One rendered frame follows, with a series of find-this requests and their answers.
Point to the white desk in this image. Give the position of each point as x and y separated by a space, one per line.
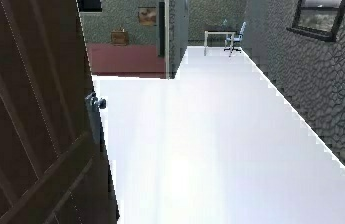
218 33

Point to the small brown wooden cabinet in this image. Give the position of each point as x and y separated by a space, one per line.
119 37

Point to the blue office chair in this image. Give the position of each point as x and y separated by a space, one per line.
236 38

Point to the framed brown wall picture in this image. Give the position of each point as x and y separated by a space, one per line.
147 16

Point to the dark framed wall picture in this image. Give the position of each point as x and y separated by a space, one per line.
90 5

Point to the black framed window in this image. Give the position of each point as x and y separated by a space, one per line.
317 18

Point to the dark brown room door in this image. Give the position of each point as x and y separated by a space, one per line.
30 133

